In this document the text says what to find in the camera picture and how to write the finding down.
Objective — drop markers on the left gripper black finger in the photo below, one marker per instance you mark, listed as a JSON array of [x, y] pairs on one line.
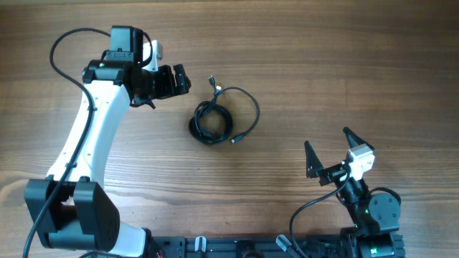
[[183, 83], [165, 71]]

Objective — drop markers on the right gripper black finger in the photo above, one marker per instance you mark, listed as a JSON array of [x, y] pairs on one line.
[[314, 167], [354, 140]]

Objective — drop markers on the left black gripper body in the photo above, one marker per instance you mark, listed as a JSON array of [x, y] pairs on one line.
[[167, 82]]

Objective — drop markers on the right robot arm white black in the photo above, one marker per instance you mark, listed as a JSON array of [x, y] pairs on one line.
[[374, 212]]

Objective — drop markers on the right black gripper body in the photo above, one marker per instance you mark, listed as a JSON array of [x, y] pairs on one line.
[[332, 173]]

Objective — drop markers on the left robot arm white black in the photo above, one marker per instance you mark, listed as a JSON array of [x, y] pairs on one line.
[[69, 206]]

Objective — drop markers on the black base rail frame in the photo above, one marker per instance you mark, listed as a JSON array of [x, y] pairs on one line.
[[251, 247]]

